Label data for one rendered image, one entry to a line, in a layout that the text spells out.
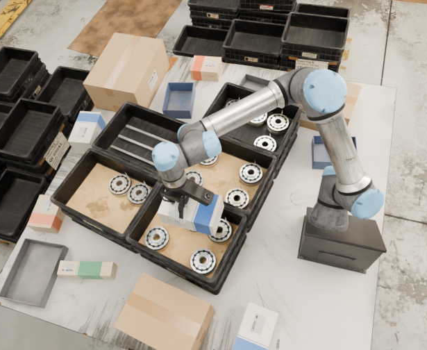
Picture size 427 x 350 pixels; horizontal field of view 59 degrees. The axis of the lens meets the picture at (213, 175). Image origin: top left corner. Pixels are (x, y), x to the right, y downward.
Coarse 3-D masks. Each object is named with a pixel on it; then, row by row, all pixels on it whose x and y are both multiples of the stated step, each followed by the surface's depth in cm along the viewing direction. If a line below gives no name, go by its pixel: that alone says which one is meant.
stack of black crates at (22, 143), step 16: (16, 112) 237; (32, 112) 246; (48, 112) 243; (0, 128) 228; (16, 128) 240; (32, 128) 239; (48, 128) 226; (64, 128) 242; (0, 144) 230; (16, 144) 234; (32, 144) 232; (48, 144) 230; (16, 160) 227; (32, 160) 221; (48, 176) 238
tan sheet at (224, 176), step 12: (228, 156) 174; (192, 168) 172; (204, 168) 172; (216, 168) 171; (228, 168) 171; (240, 168) 170; (264, 168) 169; (204, 180) 169; (216, 180) 168; (228, 180) 168; (216, 192) 165; (252, 192) 163
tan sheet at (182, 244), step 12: (156, 216) 162; (168, 228) 159; (180, 228) 158; (180, 240) 156; (192, 240) 155; (204, 240) 155; (168, 252) 154; (180, 252) 153; (192, 252) 153; (216, 252) 152
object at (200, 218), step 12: (168, 204) 130; (192, 204) 129; (216, 204) 129; (168, 216) 129; (192, 216) 127; (204, 216) 127; (216, 216) 127; (192, 228) 132; (204, 228) 129; (216, 228) 132
